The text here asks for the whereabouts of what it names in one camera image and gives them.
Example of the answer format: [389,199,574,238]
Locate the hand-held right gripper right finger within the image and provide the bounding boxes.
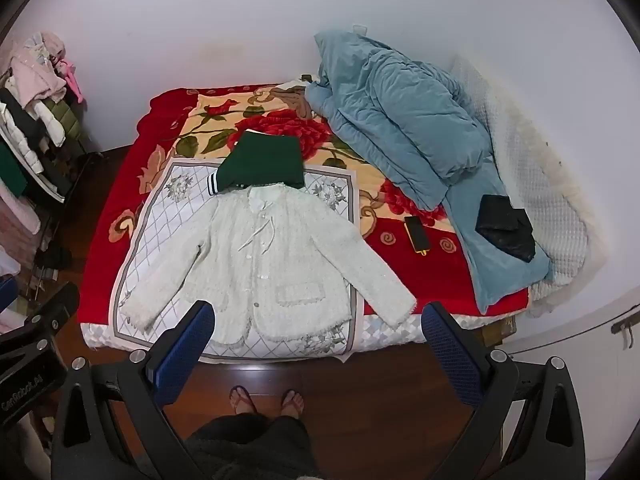
[421,301,586,480]

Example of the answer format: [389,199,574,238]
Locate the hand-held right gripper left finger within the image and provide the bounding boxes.
[50,300,216,480]

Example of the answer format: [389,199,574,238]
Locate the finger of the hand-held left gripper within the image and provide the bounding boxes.
[0,282,81,361]

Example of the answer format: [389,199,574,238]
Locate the white tweed jacket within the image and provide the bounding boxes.
[119,184,417,345]

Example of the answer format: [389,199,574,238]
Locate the rack of hanging clothes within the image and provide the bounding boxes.
[0,32,103,311]

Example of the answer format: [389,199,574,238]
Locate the person's left foot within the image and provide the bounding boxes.
[229,385,259,417]

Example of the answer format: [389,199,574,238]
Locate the person's foot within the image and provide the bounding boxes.
[280,389,306,420]
[229,385,259,417]

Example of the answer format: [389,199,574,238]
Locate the black and yellow phone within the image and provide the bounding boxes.
[404,215,432,256]

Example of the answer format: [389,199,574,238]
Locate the person's dark skirt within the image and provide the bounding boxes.
[186,412,322,480]

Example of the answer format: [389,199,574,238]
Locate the person's right foot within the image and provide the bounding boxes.
[280,389,306,420]

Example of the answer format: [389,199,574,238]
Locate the white lattice printed cloth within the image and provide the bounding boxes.
[107,159,368,361]

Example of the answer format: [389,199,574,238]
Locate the white door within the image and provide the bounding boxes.
[500,280,640,480]

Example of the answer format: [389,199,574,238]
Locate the red floral blanket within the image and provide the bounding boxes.
[77,81,531,351]

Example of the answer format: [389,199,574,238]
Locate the white quilted mattress pad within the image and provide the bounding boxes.
[447,54,608,318]

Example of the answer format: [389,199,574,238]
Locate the green knit sweater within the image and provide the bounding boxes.
[207,131,306,196]

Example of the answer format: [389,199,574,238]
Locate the blue quilt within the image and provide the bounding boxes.
[304,30,555,313]

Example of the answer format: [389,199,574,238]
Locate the pink jacket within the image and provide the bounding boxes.
[9,32,68,106]

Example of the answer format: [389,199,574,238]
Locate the wooden bed frame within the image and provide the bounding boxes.
[470,314,517,348]

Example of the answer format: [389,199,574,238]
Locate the metal door handle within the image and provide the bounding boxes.
[611,310,640,352]

